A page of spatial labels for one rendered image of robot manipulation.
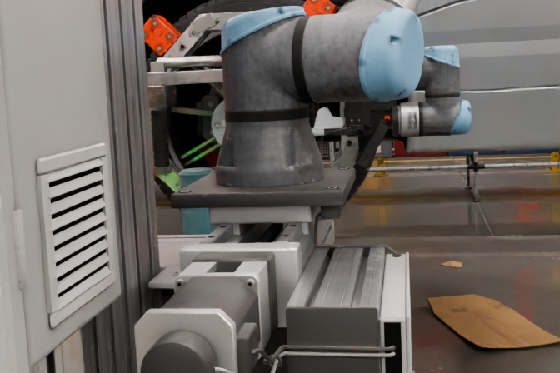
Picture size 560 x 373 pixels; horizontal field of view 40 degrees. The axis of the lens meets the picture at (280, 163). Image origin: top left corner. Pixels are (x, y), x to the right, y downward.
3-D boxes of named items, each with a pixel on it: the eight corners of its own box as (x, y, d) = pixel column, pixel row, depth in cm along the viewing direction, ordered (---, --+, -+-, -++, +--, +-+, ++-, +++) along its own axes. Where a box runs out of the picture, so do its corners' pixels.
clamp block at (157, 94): (177, 105, 185) (176, 82, 184) (167, 107, 176) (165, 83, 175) (157, 106, 186) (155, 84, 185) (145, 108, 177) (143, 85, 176)
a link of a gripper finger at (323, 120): (300, 108, 171) (342, 106, 172) (301, 136, 172) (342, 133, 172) (301, 109, 168) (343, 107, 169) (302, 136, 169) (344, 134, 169)
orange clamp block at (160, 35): (187, 38, 203) (162, 15, 203) (178, 37, 196) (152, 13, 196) (169, 58, 205) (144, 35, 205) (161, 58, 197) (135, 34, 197)
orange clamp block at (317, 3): (320, 37, 198) (339, 6, 197) (317, 35, 191) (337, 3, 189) (297, 22, 199) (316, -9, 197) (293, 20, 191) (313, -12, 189)
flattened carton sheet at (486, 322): (493, 299, 318) (492, 291, 318) (564, 344, 264) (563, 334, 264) (423, 306, 314) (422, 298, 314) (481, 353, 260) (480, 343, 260)
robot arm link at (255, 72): (243, 107, 115) (238, 14, 113) (331, 104, 110) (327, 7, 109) (208, 112, 104) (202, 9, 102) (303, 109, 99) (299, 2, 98)
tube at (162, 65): (242, 69, 195) (239, 27, 194) (225, 69, 176) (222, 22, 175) (173, 72, 198) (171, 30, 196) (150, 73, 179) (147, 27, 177)
